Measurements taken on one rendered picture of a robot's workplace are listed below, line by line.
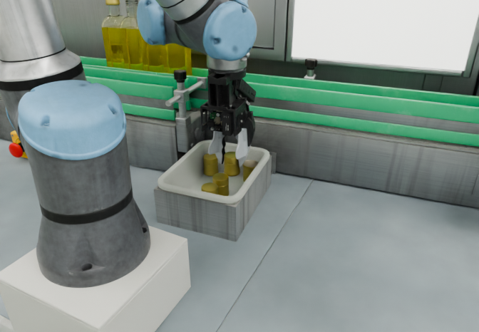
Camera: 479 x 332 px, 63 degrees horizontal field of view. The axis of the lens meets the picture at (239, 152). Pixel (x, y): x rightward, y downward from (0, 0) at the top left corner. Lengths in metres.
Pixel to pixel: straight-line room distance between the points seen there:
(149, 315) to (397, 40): 0.78
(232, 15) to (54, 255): 0.37
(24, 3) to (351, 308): 0.62
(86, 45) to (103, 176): 0.96
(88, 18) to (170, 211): 0.79
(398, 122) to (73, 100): 0.64
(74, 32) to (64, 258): 1.00
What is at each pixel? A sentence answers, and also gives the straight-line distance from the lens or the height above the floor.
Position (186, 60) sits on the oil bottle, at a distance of 1.02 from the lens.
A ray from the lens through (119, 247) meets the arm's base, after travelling 0.54.
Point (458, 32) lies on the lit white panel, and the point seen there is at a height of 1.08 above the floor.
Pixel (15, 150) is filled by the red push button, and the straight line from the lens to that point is 1.13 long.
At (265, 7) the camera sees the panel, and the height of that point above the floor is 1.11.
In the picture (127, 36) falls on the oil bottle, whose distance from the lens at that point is 1.07.
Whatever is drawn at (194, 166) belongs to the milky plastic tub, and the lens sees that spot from 0.89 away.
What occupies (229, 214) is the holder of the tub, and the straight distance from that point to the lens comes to 0.72.
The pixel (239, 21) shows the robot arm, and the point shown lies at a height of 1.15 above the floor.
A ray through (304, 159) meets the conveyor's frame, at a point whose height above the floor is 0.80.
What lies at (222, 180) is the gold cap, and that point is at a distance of 0.81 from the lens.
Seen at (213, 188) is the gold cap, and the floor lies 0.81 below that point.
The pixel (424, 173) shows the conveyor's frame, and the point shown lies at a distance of 0.92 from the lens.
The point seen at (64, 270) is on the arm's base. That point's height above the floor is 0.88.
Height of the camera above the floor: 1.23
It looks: 27 degrees down
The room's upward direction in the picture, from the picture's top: straight up
